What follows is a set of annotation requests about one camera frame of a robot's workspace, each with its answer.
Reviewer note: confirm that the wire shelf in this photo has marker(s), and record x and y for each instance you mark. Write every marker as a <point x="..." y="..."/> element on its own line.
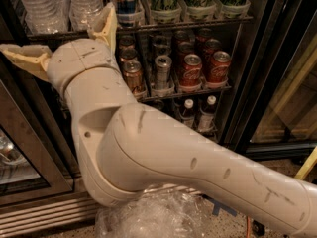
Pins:
<point x="174" y="92"/>
<point x="141" y="29"/>

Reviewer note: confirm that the front left cola can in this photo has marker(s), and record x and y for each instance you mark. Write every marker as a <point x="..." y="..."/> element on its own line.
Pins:
<point x="190" y="70"/>

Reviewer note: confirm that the clear water bottle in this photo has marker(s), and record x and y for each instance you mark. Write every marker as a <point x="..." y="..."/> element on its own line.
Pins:
<point x="83" y="12"/>
<point x="46" y="16"/>

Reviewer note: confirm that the middle wire shelf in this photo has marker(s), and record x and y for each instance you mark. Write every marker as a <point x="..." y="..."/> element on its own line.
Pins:
<point x="174" y="92"/>

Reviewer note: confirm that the top wire shelf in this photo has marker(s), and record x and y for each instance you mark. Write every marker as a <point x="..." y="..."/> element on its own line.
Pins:
<point x="141" y="29"/>

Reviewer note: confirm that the blue tape cross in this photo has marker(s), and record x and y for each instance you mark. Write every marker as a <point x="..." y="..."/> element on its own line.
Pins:
<point x="218" y="206"/>

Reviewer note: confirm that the white-capped drink bottle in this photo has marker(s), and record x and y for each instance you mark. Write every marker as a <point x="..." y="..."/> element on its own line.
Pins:
<point x="186" y="113"/>
<point x="206" y="114"/>

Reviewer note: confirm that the steel fridge base grille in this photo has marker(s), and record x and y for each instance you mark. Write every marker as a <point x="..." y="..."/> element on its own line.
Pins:
<point x="47" y="213"/>

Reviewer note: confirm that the cola can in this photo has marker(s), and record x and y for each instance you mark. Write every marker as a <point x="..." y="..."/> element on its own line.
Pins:
<point x="218" y="67"/>
<point x="190" y="70"/>

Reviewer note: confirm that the silver slim can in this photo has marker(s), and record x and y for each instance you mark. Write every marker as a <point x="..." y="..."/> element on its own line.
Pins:
<point x="162" y="71"/>

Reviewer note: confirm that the front right gold can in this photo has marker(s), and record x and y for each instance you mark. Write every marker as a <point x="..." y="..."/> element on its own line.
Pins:
<point x="133" y="75"/>

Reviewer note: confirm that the left closed fridge door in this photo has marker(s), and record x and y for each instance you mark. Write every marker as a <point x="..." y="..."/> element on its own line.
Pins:
<point x="30" y="166"/>

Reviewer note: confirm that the left white-capped drink bottle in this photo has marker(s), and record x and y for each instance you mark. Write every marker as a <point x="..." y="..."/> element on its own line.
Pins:
<point x="186" y="113"/>

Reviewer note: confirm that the front right cola can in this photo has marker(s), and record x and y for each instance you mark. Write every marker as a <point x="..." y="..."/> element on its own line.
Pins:
<point x="218" y="67"/>

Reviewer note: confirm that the open glass fridge door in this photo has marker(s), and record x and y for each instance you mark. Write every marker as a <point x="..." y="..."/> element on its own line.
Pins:
<point x="275" y="116"/>

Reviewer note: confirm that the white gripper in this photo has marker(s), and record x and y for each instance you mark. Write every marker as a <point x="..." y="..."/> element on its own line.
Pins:
<point x="79" y="62"/>

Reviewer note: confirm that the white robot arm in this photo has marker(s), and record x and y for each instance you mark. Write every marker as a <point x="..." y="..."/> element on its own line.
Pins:
<point x="123" y="146"/>

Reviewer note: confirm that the right white-capped drink bottle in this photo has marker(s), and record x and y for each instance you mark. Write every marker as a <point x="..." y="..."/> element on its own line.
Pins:
<point x="206" y="114"/>

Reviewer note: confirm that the yellow black stand frame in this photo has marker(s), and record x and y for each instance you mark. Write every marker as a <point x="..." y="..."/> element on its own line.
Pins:
<point x="303" y="172"/>

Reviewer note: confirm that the crumpled clear plastic wrap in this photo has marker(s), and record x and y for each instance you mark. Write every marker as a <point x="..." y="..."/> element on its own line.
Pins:
<point x="172" y="214"/>

